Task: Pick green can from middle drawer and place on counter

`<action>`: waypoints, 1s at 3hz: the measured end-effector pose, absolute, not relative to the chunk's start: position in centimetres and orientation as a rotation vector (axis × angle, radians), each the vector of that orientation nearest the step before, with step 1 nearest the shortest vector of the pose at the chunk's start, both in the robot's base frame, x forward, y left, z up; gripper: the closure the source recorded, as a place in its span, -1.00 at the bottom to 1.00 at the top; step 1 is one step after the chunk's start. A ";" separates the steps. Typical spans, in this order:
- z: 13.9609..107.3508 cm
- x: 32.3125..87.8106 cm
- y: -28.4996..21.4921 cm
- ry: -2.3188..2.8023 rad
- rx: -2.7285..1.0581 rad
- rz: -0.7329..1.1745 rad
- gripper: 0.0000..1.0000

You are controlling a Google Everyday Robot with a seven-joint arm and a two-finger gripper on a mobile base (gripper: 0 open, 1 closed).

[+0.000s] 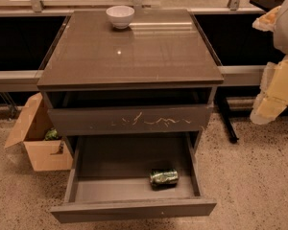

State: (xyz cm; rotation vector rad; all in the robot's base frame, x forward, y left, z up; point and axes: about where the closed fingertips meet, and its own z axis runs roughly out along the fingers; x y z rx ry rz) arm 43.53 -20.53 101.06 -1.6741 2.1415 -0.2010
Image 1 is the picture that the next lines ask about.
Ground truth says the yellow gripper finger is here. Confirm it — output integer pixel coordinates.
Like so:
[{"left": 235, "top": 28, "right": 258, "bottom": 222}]
[
  {"left": 250, "top": 56, "right": 288, "bottom": 125},
  {"left": 252, "top": 6, "right": 280, "bottom": 32}
]

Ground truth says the crushed green soda can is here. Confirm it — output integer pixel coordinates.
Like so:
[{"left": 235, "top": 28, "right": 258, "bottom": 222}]
[{"left": 150, "top": 169, "right": 180, "bottom": 187}]

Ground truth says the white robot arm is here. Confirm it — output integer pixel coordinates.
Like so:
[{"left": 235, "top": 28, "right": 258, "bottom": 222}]
[{"left": 250, "top": 0, "right": 288, "bottom": 125}]

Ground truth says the grey drawer cabinet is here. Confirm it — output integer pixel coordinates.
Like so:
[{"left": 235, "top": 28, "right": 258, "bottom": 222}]
[{"left": 37, "top": 10, "right": 223, "bottom": 145}]

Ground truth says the closed grey top drawer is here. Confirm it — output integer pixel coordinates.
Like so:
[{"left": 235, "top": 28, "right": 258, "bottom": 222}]
[{"left": 48, "top": 104, "right": 213, "bottom": 136}]

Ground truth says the open grey middle drawer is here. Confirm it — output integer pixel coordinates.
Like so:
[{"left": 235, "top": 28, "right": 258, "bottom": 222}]
[{"left": 51, "top": 133, "right": 216, "bottom": 223}]

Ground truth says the black table with legs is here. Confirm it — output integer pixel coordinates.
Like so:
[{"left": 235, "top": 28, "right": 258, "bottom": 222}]
[{"left": 214, "top": 0, "right": 288, "bottom": 145}]

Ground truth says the white ceramic bowl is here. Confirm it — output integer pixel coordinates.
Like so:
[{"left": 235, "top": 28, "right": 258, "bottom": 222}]
[{"left": 106, "top": 6, "right": 134, "bottom": 29}]

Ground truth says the green item in box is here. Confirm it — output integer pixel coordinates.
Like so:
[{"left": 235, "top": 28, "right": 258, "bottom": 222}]
[{"left": 44, "top": 127, "right": 60, "bottom": 141}]

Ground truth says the open cardboard box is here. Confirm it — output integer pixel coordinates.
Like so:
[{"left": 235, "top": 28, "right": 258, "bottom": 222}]
[{"left": 5, "top": 93, "right": 73, "bottom": 172}]

